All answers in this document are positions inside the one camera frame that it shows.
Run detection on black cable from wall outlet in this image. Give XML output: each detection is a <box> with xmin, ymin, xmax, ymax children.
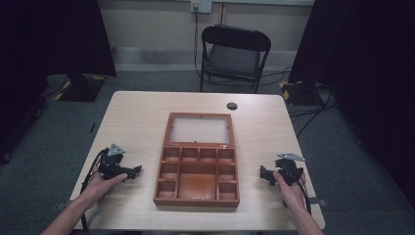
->
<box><xmin>193</xmin><ymin>5</ymin><xmax>204</xmax><ymax>79</ymax></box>

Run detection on right hand-held gripper cable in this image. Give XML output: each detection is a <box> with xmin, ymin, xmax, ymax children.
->
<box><xmin>293</xmin><ymin>181</ymin><xmax>313</xmax><ymax>217</ymax></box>

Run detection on person's left hand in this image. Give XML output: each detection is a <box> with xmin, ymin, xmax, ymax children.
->
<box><xmin>83</xmin><ymin>172</ymin><xmax>128</xmax><ymax>206</ymax></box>

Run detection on grey table bracket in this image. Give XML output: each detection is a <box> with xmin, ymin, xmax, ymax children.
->
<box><xmin>307</xmin><ymin>197</ymin><xmax>328</xmax><ymax>208</ymax></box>

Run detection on black curtain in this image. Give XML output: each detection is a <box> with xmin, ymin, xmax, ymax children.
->
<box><xmin>0</xmin><ymin>0</ymin><xmax>117</xmax><ymax>165</ymax></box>
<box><xmin>288</xmin><ymin>0</ymin><xmax>415</xmax><ymax>201</ymax></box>

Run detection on black stand base striped tape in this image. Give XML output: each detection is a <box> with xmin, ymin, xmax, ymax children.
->
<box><xmin>54</xmin><ymin>72</ymin><xmax>108</xmax><ymax>103</ymax></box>
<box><xmin>279</xmin><ymin>79</ymin><xmax>325</xmax><ymax>107</ymax></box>

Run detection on white wall outlet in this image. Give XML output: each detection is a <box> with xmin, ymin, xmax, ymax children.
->
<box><xmin>190</xmin><ymin>0</ymin><xmax>213</xmax><ymax>15</ymax></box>

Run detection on left hand-held gripper cable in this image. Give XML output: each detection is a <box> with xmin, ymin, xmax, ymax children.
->
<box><xmin>79</xmin><ymin>147</ymin><xmax>111</xmax><ymax>235</ymax></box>

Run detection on wooden compartment box with lid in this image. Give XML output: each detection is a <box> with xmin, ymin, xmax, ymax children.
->
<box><xmin>153</xmin><ymin>112</ymin><xmax>241</xmax><ymax>209</ymax></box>

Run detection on hand-held gripper cable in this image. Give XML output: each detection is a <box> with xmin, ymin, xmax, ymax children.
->
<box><xmin>293</xmin><ymin>181</ymin><xmax>313</xmax><ymax>217</ymax></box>
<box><xmin>79</xmin><ymin>147</ymin><xmax>111</xmax><ymax>235</ymax></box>

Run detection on black folding chair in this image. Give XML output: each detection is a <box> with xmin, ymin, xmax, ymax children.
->
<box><xmin>199</xmin><ymin>23</ymin><xmax>273</xmax><ymax>95</ymax></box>

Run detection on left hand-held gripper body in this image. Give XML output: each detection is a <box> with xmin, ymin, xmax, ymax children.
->
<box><xmin>97</xmin><ymin>143</ymin><xmax>137</xmax><ymax>181</ymax></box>

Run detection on person's right hand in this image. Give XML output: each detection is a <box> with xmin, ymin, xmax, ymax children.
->
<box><xmin>272</xmin><ymin>170</ymin><xmax>307</xmax><ymax>213</ymax></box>

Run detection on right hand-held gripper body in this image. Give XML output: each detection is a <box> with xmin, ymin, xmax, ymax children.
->
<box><xmin>273</xmin><ymin>153</ymin><xmax>306</xmax><ymax>188</ymax></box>

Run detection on black floor cables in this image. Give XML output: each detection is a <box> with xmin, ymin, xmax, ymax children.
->
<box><xmin>260</xmin><ymin>66</ymin><xmax>338</xmax><ymax>139</ymax></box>

